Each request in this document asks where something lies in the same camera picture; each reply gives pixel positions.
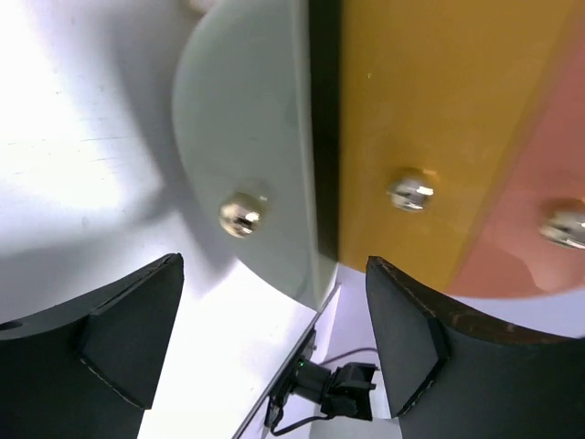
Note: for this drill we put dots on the black left gripper own left finger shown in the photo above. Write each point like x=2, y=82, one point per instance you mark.
x=90, y=367

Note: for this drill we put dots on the black left gripper own right finger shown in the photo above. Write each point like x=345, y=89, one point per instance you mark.
x=452, y=371

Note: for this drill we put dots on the yellow organizer drawer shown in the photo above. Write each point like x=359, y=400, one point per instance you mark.
x=438, y=101

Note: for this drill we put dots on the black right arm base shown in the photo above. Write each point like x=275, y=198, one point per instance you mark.
x=343, y=392

